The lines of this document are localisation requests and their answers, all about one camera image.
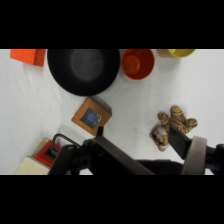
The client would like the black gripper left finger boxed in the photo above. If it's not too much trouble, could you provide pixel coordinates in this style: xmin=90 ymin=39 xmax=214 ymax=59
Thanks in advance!
xmin=83 ymin=134 xmax=155 ymax=176

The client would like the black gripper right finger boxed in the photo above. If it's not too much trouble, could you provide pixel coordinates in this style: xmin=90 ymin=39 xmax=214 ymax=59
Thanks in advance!
xmin=169 ymin=126 xmax=208 ymax=176

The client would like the wooden block with blue sticker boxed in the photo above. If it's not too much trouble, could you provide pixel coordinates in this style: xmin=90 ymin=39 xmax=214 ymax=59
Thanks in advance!
xmin=71 ymin=97 xmax=113 ymax=137

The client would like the orange rectangular block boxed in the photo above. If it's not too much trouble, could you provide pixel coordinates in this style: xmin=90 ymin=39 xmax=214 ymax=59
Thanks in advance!
xmin=9 ymin=49 xmax=47 ymax=68

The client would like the tiger plush toy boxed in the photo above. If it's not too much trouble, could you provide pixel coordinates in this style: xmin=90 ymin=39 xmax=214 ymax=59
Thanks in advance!
xmin=149 ymin=105 xmax=199 ymax=153

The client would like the red and beige box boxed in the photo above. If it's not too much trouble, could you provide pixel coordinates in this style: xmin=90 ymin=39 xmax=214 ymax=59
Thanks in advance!
xmin=13 ymin=137 xmax=52 ymax=176

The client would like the black bowl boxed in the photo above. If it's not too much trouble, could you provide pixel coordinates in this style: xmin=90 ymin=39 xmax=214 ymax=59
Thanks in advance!
xmin=46 ymin=49 xmax=121 ymax=98

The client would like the orange cup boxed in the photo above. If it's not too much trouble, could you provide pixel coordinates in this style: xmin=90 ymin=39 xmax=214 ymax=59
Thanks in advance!
xmin=120 ymin=49 xmax=156 ymax=81

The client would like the yellow cup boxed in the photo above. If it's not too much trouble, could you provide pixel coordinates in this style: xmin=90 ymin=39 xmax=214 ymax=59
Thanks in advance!
xmin=156 ymin=49 xmax=197 ymax=59

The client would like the red box with black handle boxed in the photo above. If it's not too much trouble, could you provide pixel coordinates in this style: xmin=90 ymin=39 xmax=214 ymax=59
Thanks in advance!
xmin=33 ymin=133 xmax=82 ymax=168

